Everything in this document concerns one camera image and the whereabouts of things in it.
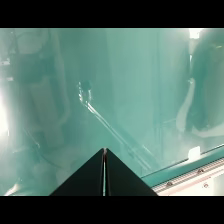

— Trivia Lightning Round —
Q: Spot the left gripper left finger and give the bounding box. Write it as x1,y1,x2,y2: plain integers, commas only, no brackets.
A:
49,148,105,197

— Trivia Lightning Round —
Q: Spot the silver frame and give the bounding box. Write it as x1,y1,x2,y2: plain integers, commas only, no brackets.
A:
151,161,224,197

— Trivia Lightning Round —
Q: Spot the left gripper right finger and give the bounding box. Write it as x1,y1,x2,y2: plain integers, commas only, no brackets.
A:
104,148,159,197

